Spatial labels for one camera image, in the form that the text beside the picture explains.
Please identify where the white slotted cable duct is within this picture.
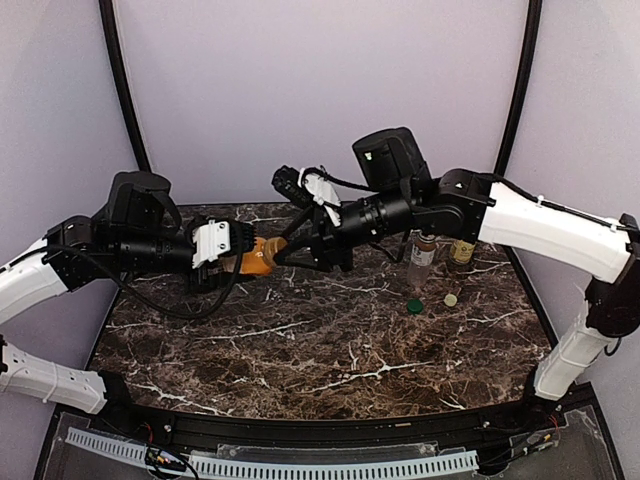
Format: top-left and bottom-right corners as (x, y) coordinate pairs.
(65, 427), (479, 479)

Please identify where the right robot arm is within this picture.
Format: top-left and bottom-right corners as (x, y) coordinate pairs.
(272, 127), (639, 403)

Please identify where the green tea bottle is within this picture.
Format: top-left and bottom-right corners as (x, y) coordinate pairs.
(449, 240), (476, 265)

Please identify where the left black corner post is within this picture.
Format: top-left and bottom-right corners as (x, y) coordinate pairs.
(98, 0), (152, 172)

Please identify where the gold bottle cap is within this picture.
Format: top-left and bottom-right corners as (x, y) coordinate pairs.
(264, 237), (288, 263)

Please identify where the coffee bottle green cap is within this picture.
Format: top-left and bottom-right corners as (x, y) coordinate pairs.
(407, 231), (437, 289)

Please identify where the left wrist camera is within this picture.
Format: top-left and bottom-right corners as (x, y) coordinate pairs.
(185, 219), (256, 269)

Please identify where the orange juice bottle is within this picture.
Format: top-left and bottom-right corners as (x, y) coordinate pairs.
(239, 237), (277, 280)

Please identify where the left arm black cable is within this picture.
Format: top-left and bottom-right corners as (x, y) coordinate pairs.
(0, 239), (241, 321)

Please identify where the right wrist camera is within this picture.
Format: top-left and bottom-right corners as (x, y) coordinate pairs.
(272, 166), (342, 226)

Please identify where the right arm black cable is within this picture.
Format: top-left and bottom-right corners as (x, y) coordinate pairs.
(299, 167), (640, 264)

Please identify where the black front frame rail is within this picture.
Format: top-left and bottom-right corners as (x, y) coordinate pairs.
(91, 403), (564, 450)

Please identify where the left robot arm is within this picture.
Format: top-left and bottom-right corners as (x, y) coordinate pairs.
(1, 171), (255, 417)

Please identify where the right black corner post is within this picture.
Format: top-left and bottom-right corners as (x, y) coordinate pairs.
(493, 0), (543, 176)

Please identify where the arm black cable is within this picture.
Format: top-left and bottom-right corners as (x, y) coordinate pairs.
(299, 167), (640, 264)
(0, 239), (241, 321)

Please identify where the dark green bottle cap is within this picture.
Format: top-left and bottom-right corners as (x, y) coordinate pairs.
(406, 298), (424, 315)

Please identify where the pale green bottle cap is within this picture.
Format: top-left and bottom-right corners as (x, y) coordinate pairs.
(444, 294), (457, 307)

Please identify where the black corner post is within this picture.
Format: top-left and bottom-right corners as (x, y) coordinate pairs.
(98, 0), (152, 172)
(493, 0), (543, 176)

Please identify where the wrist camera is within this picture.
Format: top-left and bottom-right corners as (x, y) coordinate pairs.
(185, 219), (256, 269)
(272, 166), (342, 226)

